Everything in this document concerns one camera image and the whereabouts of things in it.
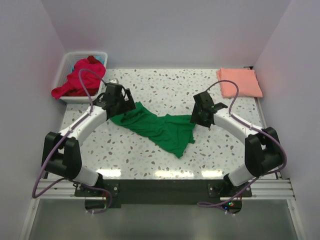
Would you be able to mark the green t shirt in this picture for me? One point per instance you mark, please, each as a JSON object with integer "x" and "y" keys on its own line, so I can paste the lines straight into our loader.
{"x": 172, "y": 133}

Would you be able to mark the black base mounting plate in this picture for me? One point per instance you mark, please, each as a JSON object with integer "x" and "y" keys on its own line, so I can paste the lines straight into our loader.
{"x": 159, "y": 192}

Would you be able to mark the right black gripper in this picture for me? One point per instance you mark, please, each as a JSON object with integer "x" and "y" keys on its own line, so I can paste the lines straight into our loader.
{"x": 194, "y": 119}

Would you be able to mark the teal garment in basket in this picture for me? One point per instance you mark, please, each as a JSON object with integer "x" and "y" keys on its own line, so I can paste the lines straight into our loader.
{"x": 100, "y": 58}

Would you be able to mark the dark red t shirt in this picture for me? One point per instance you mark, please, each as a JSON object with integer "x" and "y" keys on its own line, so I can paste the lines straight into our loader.
{"x": 92, "y": 60}

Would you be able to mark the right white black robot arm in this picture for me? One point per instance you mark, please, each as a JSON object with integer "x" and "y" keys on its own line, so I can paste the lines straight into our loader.
{"x": 263, "y": 152}

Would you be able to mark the aluminium frame rail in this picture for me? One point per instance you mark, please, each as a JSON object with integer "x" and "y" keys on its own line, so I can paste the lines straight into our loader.
{"x": 262, "y": 189}

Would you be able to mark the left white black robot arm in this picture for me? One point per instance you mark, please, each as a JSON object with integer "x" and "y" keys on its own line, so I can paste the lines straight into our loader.
{"x": 61, "y": 152}

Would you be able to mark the white plastic laundry basket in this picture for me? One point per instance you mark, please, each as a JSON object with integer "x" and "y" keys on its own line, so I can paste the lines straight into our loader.
{"x": 76, "y": 78}

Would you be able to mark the folded salmon pink t shirt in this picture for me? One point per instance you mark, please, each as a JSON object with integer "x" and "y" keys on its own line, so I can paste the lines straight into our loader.
{"x": 244, "y": 78}

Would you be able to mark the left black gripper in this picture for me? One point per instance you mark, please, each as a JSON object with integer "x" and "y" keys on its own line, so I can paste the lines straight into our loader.
{"x": 128, "y": 105}

